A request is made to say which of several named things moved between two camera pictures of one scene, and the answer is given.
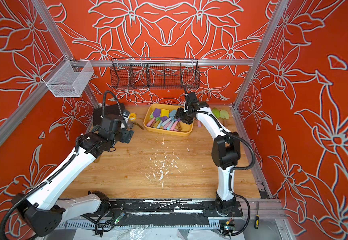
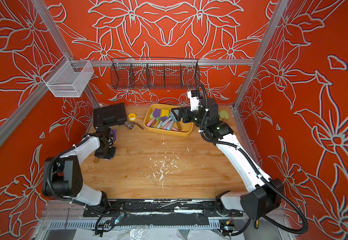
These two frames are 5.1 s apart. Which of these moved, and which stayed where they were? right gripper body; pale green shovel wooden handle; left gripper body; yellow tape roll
Moved: left gripper body
Stayed: right gripper body; pale green shovel wooden handle; yellow tape roll
